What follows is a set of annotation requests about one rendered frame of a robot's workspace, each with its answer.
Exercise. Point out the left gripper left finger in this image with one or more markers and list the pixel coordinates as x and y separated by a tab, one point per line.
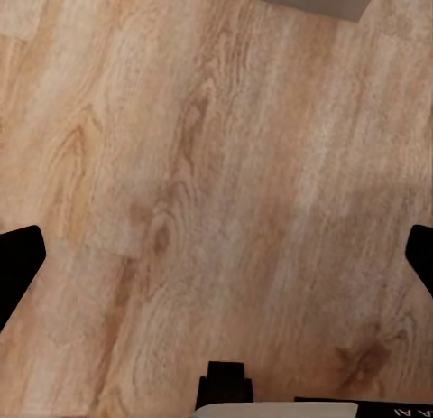
22	253

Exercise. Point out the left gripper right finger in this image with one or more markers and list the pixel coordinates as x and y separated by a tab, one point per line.
419	252

